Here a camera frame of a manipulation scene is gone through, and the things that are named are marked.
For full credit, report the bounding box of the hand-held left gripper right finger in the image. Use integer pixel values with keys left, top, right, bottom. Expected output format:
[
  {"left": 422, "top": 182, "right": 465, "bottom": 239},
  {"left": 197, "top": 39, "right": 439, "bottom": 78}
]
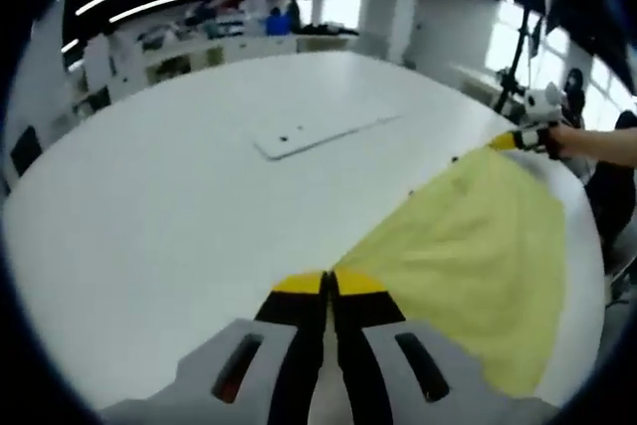
[{"left": 330, "top": 268, "right": 553, "bottom": 425}]

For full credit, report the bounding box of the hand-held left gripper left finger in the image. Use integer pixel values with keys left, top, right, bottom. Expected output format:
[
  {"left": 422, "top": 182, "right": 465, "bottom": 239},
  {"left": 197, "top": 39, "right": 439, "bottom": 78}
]
[{"left": 102, "top": 269, "right": 332, "bottom": 425}]

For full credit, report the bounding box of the yellow blue grey garment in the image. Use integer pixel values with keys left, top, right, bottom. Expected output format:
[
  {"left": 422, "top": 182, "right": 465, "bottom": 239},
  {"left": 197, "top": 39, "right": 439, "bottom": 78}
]
[{"left": 333, "top": 143, "right": 568, "bottom": 399}]

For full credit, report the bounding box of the person's right hand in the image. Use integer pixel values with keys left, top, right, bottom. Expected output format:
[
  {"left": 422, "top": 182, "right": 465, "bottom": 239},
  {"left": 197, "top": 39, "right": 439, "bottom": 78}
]
[{"left": 543, "top": 122, "right": 574, "bottom": 161}]

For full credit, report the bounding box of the black tripod stand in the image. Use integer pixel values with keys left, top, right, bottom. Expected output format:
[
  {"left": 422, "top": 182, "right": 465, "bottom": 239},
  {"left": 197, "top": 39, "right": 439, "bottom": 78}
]
[{"left": 492, "top": 6, "right": 541, "bottom": 117}]

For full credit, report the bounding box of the black square cabinet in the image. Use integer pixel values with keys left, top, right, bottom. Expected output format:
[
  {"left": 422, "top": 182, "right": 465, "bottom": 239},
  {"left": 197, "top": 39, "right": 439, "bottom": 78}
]
[{"left": 9, "top": 124, "right": 44, "bottom": 178}]

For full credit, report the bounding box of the white cabinet counter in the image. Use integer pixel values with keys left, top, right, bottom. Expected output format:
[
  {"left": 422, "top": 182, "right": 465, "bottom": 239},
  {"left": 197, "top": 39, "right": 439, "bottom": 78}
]
[{"left": 74, "top": 32, "right": 359, "bottom": 113}]

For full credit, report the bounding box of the white tall cabinet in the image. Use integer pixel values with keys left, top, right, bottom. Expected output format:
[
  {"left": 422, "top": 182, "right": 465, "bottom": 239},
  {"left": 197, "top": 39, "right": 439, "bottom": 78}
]
[{"left": 84, "top": 39, "right": 118, "bottom": 94}]

